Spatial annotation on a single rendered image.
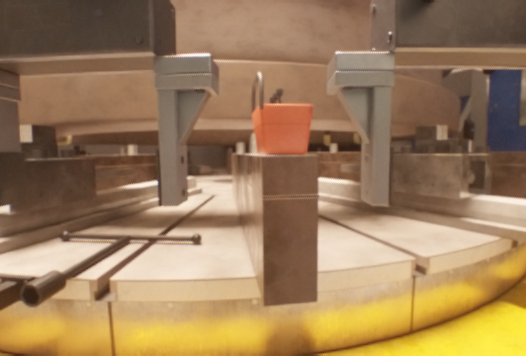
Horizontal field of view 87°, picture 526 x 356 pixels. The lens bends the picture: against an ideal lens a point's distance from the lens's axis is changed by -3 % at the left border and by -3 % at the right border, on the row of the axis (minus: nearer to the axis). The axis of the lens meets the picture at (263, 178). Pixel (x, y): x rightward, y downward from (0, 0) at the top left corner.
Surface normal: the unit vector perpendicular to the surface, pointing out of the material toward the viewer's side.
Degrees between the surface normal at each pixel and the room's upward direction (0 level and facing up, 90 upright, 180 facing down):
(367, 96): 90
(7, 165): 90
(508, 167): 90
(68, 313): 90
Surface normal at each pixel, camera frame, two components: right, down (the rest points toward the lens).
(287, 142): 0.14, 0.21
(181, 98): -0.03, 0.09
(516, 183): -0.60, 0.07
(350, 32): 0.38, 0.07
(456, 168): -0.86, 0.05
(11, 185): 1.00, -0.01
